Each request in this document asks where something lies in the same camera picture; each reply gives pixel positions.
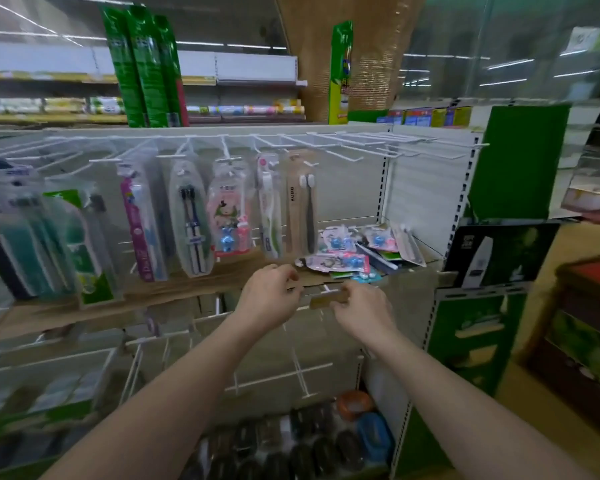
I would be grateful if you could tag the person's right forearm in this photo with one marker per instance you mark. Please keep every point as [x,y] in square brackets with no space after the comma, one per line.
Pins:
[480,419]

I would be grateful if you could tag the orange round object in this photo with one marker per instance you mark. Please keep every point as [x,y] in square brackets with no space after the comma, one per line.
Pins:
[355,404]

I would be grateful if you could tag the green spray can red side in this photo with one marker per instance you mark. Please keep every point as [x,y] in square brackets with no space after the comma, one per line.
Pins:
[172,74]

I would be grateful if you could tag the clear green toothbrush pack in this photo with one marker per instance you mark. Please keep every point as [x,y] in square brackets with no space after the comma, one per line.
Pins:
[275,234]

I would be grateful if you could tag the teal twin toothbrush pack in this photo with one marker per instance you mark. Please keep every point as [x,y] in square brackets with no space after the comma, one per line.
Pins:
[30,244]

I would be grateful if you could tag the row of colourful wrap rolls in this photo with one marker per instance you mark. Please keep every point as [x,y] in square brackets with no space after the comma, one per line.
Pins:
[245,110]

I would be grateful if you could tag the pile of toothbrush packs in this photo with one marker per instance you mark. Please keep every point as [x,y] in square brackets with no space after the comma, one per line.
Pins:
[360,249]

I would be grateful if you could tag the person's left forearm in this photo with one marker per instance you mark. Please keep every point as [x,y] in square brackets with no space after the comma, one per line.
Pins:
[145,419]

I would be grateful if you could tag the black product box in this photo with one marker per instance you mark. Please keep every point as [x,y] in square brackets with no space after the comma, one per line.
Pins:
[520,249]

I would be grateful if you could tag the white shelf unit yellow strips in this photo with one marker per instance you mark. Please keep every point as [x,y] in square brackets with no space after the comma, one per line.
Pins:
[255,67]

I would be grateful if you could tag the woven brown column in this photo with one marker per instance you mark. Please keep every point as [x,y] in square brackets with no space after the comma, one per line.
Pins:
[355,44]

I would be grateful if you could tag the green yellow spray can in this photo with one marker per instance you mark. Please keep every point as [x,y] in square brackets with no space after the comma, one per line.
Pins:
[341,74]

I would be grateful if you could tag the green label toothbrush pack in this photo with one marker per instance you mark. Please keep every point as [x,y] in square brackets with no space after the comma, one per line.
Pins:
[85,254]

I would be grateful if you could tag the clear pink-topped toothbrush pack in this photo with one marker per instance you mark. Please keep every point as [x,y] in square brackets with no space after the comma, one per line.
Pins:
[265,194]

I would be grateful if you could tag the blue round packet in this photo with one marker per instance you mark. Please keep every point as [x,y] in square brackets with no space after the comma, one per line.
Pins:
[375,437]

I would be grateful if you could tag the kids toothbrush pack blue toy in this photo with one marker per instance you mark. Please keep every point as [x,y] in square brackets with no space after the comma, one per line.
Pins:
[230,214]

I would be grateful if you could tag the brown cardboard tray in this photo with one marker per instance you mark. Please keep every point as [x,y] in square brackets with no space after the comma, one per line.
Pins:
[180,289]

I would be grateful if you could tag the person's right hand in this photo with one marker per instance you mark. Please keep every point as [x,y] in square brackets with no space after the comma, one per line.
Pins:
[367,317]

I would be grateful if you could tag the person's left hand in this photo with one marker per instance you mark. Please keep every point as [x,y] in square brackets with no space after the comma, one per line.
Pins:
[270,302]

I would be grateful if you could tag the pink label toothbrush pack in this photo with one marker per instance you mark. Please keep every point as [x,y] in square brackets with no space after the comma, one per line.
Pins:
[140,224]

